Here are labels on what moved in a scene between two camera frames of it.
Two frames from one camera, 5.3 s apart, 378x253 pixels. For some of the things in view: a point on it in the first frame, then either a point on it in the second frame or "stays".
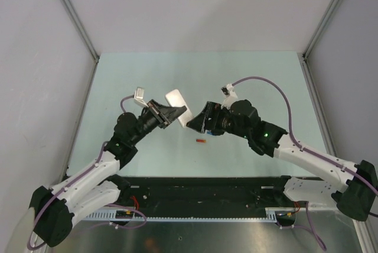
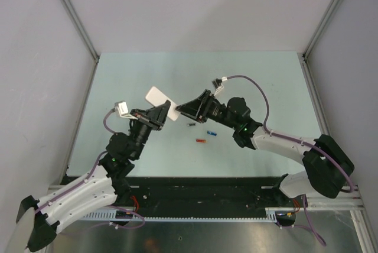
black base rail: [203, 193] stays
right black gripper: [212, 111] → [191, 109]
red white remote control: [175, 99] → [155, 97]
